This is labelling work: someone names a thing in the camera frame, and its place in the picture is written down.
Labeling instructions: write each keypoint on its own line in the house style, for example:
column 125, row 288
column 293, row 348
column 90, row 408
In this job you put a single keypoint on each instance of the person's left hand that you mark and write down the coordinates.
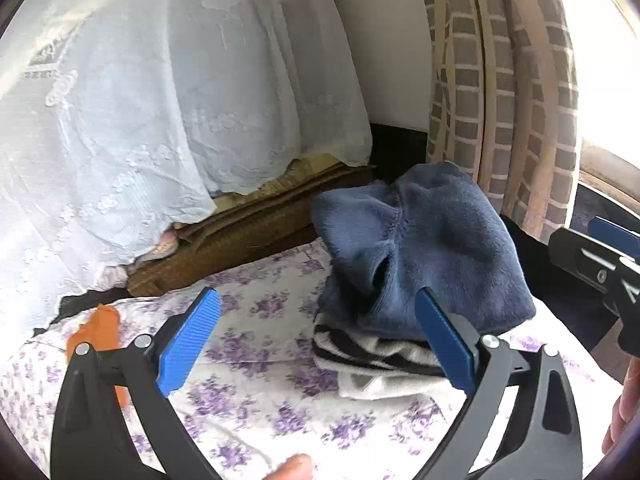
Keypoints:
column 292, row 467

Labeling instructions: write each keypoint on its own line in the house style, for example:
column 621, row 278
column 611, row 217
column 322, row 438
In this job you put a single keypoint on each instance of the person's right hand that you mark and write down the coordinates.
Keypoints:
column 625, row 410

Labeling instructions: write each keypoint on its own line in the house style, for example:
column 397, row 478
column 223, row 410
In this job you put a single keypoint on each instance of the black white striped garment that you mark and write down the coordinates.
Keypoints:
column 360, row 352

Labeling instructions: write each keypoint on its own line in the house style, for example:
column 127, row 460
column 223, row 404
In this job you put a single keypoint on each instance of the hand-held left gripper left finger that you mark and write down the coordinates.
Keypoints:
column 190, row 342

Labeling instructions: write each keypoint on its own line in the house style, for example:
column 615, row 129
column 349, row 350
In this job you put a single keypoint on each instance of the purple floral bedsheet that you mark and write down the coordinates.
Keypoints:
column 260, row 360

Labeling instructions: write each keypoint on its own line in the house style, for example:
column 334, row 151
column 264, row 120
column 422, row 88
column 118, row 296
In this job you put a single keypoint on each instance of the plaid curtain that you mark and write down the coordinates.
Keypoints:
column 500, row 85

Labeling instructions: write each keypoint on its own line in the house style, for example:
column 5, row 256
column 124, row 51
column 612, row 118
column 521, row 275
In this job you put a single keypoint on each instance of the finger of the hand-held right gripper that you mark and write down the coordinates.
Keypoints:
column 580, row 255
column 615, row 232

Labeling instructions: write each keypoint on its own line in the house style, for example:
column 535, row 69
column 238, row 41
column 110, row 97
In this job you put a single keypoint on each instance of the orange garment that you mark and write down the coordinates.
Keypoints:
column 100, row 330

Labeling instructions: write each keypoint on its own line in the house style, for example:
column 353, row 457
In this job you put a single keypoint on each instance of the white lace cloth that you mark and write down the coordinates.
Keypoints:
column 150, row 110

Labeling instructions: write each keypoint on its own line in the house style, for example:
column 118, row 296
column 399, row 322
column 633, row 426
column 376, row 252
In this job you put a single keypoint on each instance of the dark cloth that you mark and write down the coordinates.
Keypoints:
column 65, row 305

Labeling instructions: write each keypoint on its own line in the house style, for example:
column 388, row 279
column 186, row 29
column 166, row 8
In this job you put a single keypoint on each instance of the window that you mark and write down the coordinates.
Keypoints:
column 610, row 85

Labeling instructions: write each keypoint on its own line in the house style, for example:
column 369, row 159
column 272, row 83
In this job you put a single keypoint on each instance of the blue fleece garment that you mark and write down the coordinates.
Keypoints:
column 440, row 240

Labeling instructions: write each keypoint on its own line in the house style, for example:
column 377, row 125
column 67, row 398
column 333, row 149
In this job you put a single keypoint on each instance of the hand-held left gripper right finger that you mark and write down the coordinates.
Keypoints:
column 447, row 345

